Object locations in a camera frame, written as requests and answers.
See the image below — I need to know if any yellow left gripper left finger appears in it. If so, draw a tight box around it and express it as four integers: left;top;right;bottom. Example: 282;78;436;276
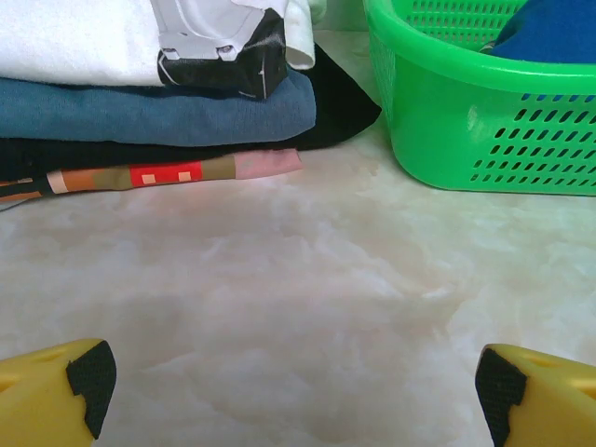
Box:
0;338;117;447

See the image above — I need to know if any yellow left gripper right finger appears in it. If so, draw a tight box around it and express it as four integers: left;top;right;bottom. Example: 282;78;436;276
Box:
474;343;596;447

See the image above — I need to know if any blue t-shirt with print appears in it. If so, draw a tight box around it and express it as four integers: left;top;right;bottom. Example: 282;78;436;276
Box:
479;0;596;66

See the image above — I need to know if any colourful pixel pattern t-shirt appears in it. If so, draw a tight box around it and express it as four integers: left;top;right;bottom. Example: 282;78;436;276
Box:
0;149;305;204

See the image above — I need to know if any grey-blue t-shirt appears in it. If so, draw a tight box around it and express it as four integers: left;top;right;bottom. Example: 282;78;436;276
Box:
0;69;318;148

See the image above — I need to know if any green plastic basket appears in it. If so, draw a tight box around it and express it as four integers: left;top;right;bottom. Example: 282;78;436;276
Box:
362;0;596;196

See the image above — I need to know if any white printed t-shirt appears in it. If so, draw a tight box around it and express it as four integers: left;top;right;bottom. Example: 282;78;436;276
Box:
0;0;318;102

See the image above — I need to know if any black t-shirt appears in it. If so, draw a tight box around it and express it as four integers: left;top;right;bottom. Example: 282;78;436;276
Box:
0;44;383;185

